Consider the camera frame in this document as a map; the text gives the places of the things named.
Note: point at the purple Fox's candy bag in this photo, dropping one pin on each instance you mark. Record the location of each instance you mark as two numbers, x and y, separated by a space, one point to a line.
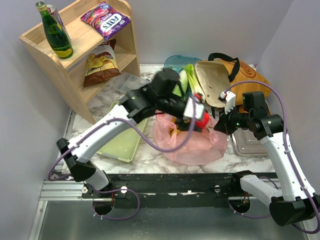
105 20

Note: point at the orange tote bag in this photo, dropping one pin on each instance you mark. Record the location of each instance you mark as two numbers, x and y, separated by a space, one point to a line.
221 71

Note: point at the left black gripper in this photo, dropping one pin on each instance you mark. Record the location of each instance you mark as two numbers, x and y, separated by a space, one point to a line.
183 125

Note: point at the light green plastic basket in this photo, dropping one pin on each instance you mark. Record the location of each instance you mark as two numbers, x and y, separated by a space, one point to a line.
123 147

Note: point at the silver metal tray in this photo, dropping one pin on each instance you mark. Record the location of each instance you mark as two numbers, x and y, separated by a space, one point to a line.
246 144

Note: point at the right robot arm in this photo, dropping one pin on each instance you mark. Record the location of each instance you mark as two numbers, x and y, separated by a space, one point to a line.
296 200

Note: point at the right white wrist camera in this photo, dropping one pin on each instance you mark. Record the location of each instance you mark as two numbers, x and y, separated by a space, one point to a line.
229 98

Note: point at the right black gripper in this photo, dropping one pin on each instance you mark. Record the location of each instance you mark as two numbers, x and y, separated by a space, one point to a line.
223 124

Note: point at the teal transparent plastic container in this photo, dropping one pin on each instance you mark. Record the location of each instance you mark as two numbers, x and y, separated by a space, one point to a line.
178 62

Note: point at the red tomato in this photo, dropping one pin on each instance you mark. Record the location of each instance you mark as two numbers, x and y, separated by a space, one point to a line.
203 123

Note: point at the red silver soda can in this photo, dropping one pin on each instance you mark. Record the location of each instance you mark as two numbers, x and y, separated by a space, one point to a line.
55 14

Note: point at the clear plastic compartment box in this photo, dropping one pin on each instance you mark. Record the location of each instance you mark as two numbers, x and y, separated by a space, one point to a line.
127 82

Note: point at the yellow banana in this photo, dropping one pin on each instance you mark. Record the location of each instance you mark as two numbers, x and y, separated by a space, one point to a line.
173 129

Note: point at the wooden shelf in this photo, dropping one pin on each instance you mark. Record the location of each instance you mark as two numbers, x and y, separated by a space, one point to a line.
68 75

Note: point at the napa cabbage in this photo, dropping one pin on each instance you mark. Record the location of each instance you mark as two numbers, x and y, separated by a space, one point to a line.
183 82

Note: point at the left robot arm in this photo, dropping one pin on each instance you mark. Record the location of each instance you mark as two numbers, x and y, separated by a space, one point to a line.
134 107

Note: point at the green celery stalk bunch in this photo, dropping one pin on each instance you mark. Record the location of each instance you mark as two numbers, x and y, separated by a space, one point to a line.
193 81

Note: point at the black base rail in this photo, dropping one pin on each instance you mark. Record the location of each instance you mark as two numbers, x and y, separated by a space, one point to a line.
162 191

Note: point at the green glass bottle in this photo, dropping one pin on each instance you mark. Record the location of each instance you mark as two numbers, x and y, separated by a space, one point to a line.
54 33

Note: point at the brown potato chips bag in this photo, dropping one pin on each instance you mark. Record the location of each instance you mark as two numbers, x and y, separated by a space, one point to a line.
101 64

